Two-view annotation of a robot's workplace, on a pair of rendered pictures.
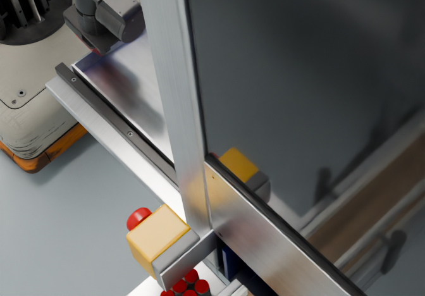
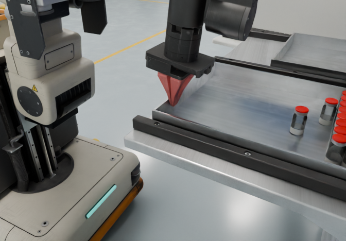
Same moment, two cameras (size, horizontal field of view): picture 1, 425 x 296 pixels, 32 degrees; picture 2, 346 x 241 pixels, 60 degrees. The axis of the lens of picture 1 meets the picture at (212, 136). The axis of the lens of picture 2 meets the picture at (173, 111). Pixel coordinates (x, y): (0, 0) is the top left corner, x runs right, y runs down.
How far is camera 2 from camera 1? 0.93 m
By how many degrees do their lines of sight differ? 32
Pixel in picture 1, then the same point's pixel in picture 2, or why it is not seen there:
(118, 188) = not seen: outside the picture
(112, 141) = (226, 169)
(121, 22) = (244, 5)
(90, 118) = (188, 154)
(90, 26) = (185, 47)
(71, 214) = not seen: outside the picture
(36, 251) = not seen: outside the picture
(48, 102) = (67, 226)
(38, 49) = (54, 191)
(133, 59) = (200, 109)
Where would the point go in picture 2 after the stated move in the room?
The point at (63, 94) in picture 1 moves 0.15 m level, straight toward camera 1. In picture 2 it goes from (148, 141) to (216, 193)
